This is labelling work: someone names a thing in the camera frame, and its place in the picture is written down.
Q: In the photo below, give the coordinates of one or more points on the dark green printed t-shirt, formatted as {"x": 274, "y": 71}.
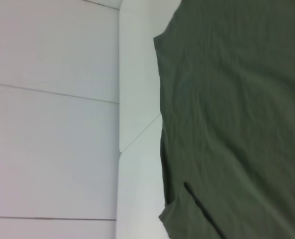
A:
{"x": 237, "y": 112}

